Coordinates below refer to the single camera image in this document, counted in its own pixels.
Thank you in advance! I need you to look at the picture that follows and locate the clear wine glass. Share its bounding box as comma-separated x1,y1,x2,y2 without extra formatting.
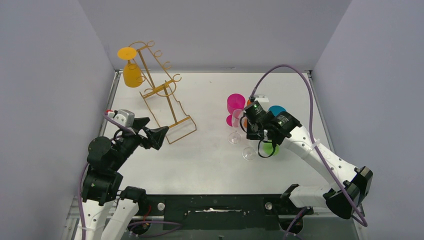
228,109,244,145
242,147,257,161

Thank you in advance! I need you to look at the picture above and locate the green plastic wine glass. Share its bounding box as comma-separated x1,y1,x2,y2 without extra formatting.
262,143,280,156

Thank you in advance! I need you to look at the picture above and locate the blue plastic wine glass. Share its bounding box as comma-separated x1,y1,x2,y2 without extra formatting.
268,105,286,117

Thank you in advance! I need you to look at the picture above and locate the magenta plastic wine glass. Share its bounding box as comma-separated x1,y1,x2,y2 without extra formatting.
226,93,246,127

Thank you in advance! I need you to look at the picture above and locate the yellow-orange plastic wine glass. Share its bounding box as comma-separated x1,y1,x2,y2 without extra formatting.
117,47,144,88

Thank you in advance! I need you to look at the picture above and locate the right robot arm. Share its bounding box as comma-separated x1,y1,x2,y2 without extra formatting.
244,101,373,220

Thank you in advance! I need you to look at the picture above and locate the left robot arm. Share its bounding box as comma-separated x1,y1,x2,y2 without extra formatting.
75,113,169,240

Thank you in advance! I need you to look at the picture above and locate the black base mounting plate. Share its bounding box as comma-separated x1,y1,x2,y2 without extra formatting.
126,194,315,238

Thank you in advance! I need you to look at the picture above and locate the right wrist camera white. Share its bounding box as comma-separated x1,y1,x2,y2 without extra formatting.
250,94,270,104

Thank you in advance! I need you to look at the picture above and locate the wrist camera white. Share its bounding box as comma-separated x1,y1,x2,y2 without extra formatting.
104,109,135,128
250,94,270,104

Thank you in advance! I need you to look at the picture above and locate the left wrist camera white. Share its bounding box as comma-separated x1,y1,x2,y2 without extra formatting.
104,109,135,128

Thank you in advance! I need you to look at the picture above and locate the gold wire glass rack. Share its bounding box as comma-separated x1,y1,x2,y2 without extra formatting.
129,40,197,145

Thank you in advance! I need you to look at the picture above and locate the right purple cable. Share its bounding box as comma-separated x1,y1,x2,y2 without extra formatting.
250,64,369,240

